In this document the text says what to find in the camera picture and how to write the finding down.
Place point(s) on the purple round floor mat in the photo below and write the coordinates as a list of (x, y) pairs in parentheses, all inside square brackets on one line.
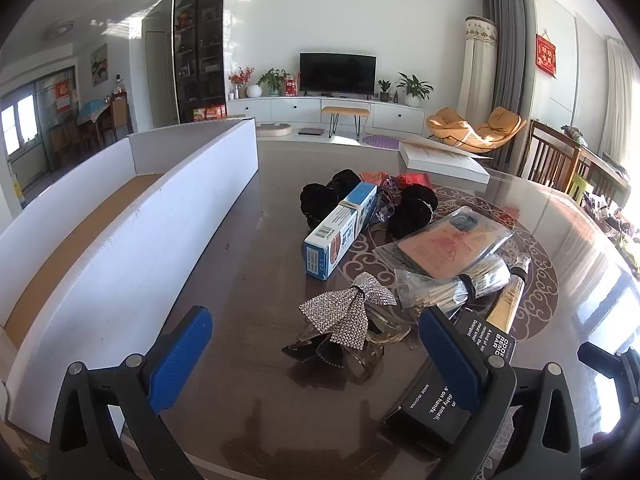
[(381, 141)]

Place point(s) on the red wall hanging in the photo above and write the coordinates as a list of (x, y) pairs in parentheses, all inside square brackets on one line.
[(546, 55)]

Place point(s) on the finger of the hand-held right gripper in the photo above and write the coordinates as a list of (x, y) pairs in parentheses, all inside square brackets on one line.
[(612, 360)]

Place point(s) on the flat white box open lid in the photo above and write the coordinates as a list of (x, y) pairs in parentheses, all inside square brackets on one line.
[(440, 162)]

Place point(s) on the round white vase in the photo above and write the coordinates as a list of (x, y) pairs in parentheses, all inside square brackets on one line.
[(254, 91)]

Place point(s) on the red flowers in vase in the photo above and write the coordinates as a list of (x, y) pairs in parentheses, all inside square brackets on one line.
[(240, 77)]

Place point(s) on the wooden slatted chair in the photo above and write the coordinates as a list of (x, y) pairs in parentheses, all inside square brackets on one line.
[(547, 160)]

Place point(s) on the white television cabinet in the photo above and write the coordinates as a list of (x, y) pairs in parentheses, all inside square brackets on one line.
[(295, 107)]

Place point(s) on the round beige floor pad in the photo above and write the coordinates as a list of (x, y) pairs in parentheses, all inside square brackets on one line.
[(274, 130)]

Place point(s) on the red gift bag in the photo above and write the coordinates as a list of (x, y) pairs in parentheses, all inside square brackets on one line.
[(291, 86)]

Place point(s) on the wooden bench hairpin legs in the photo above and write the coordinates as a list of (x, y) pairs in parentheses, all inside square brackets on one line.
[(346, 110)]

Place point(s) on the blue white carton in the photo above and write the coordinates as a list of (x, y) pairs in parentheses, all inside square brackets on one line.
[(340, 227)]

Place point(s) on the red door poster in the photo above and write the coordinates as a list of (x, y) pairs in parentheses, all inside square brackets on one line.
[(64, 96)]

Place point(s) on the glass balcony door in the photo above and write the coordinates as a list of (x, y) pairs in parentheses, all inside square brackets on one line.
[(35, 120)]

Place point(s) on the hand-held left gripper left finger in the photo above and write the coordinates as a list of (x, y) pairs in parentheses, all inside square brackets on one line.
[(180, 360)]

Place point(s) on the clear hair claw clip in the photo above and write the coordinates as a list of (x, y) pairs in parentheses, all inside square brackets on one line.
[(385, 337)]

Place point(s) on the cluttered wooden side table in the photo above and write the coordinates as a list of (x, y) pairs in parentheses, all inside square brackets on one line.
[(605, 185)]

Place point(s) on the rhinestone bow hair clip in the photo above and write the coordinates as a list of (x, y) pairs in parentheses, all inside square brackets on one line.
[(350, 310)]

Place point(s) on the black television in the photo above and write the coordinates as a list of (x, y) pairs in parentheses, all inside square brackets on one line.
[(337, 72)]

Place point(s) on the bagged bundle of sticks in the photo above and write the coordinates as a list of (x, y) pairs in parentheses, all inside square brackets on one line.
[(450, 287)]

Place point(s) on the white sheer curtain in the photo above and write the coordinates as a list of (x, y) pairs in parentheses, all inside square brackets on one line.
[(625, 100)]

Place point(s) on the leafy plant white pot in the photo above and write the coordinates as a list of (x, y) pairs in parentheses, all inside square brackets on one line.
[(414, 90)]

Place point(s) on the phone case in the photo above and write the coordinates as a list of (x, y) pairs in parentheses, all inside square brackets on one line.
[(440, 247)]

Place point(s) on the bushy green potted plant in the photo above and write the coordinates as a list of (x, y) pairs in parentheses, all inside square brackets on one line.
[(272, 80)]

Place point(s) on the white room door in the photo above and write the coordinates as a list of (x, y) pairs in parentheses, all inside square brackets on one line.
[(160, 80)]

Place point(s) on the black glass display cabinet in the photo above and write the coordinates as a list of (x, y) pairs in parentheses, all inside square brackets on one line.
[(197, 50)]

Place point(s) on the framed wall painting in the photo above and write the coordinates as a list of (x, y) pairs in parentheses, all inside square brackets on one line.
[(99, 64)]

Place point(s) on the round ceiling light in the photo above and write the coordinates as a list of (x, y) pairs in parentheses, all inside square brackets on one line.
[(58, 30)]

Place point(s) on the large white cardboard box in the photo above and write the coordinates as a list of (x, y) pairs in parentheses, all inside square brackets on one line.
[(150, 240)]

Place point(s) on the black ribbon hair clip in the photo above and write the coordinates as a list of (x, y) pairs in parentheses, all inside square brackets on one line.
[(312, 352)]

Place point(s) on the black rectangular box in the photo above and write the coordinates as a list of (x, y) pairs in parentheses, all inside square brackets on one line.
[(435, 415)]

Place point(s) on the dark flat floor device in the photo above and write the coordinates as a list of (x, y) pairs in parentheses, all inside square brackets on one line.
[(311, 132)]

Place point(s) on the covered standing air conditioner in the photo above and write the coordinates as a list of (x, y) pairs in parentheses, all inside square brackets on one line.
[(480, 75)]

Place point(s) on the red orange carton row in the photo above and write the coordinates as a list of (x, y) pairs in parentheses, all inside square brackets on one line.
[(212, 112)]

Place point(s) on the cream tube black cap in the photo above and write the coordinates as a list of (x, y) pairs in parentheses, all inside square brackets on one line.
[(507, 300)]

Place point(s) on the grey curtain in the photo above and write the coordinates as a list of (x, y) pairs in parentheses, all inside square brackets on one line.
[(507, 50)]

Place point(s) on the blue cloth dining table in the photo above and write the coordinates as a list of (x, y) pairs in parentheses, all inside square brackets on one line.
[(90, 112)]

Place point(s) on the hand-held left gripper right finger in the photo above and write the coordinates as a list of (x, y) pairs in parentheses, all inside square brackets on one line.
[(450, 360)]

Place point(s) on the small dark-pot plant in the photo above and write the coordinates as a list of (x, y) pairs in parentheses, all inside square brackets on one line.
[(384, 87)]

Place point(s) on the orange lounge chair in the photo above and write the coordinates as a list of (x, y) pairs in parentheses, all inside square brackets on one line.
[(475, 127)]

